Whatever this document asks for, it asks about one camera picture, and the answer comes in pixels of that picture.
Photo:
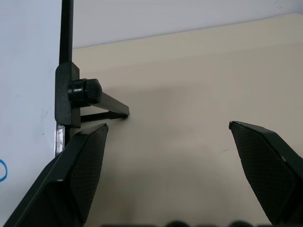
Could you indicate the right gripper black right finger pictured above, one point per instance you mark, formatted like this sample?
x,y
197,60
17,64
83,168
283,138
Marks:
x,y
272,170

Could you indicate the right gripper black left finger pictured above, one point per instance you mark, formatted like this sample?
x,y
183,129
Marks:
x,y
59,184

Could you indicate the white whiteboard with black stand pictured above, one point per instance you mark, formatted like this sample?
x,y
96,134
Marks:
x,y
28,71

